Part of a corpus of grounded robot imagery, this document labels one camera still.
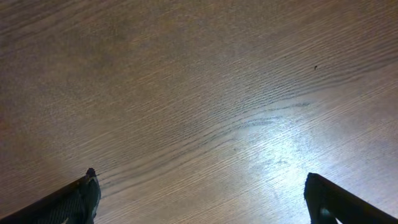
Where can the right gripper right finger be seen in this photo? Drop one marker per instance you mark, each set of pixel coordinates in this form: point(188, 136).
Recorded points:
point(329, 203)

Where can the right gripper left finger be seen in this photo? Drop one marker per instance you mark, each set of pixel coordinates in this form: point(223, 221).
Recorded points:
point(75, 203)

